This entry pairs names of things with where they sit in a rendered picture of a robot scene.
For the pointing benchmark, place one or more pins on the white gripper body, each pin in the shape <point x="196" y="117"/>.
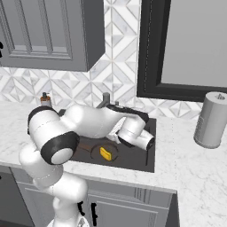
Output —
<point x="113" y="137"/>

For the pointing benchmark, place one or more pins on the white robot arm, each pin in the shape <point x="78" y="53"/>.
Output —
<point x="85" y="119"/>

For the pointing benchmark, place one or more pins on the yellow sponge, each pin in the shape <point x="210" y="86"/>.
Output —
<point x="105" y="154"/>

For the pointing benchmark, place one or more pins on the dark frying pan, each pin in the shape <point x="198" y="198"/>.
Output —
<point x="96" y="155"/>

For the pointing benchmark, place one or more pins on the dark sink basin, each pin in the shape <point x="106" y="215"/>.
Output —
<point x="134" y="159"/>

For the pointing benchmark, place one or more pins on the grey tap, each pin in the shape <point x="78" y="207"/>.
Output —
<point x="105" y="97"/>

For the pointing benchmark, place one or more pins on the grey lower cupboard door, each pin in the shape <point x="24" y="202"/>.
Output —
<point x="35" y="204"/>
<point x="133" y="212"/>

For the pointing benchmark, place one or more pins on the grey cupboard door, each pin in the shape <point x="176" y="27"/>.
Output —
<point x="133" y="212"/>
<point x="35" y="204"/>
<point x="44" y="29"/>

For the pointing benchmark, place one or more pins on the soap dispenser bottle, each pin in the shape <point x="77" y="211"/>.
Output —
<point x="45" y="99"/>

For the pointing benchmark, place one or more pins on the grey paper towel roll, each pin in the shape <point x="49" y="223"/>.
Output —
<point x="211" y="121"/>

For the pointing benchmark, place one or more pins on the grey upper cupboard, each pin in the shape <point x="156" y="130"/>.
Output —
<point x="94" y="29"/>

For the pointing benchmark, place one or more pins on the dark grey dishwasher front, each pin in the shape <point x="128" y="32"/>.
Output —
<point x="11" y="201"/>

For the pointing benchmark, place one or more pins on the black framed window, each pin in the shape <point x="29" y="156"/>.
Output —
<point x="192" y="41"/>

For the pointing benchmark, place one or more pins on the grey upper cupboard door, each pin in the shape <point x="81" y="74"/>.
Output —
<point x="44" y="29"/>

